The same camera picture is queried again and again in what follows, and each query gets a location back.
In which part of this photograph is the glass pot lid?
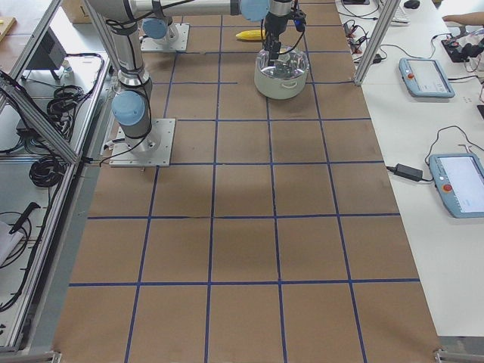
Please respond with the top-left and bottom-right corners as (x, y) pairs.
(256, 48), (309, 80)

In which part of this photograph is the black computer mouse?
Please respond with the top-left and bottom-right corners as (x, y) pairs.
(403, 0), (420, 10)

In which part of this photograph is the aluminium frame rail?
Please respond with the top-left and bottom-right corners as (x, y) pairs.
(1, 70), (80, 164)

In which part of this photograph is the yellow corn cob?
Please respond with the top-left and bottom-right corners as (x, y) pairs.
(235, 29), (265, 42)

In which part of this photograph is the person's hand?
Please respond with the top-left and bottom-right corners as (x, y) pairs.
(442, 11), (484, 26)

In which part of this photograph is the coiled black cable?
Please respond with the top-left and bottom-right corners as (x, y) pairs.
(29, 156), (66, 189)

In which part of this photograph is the black monitor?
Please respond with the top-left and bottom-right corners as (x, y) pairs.
(26, 27), (67, 70)

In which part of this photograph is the aluminium frame post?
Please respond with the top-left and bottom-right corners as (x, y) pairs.
(354, 0), (399, 86)

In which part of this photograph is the pale green cooking pot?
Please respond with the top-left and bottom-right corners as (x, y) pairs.
(254, 62), (309, 100)

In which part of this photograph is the cardboard box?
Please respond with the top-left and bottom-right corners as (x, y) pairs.
(61, 0), (91, 24)

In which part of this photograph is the blue teach pendant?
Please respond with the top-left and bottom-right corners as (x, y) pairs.
(430, 153), (483, 219)
(399, 58), (455, 99)

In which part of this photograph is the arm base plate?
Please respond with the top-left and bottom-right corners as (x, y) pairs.
(108, 119), (176, 167)
(141, 19), (190, 53)

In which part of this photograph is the black electronics board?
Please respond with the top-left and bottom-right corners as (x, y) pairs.
(441, 38), (483, 63)

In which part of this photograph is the near blue teach pendant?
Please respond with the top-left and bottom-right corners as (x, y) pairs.
(430, 153), (483, 219)

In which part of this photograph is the far blue teach pendant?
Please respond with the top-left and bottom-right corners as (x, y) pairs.
(399, 58), (455, 99)

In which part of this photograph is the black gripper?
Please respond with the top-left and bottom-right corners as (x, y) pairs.
(264, 14), (288, 63)

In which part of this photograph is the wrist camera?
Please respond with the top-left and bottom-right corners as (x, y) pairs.
(291, 9), (306, 33)

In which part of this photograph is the black power adapter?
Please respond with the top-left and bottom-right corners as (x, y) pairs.
(393, 163), (423, 182)

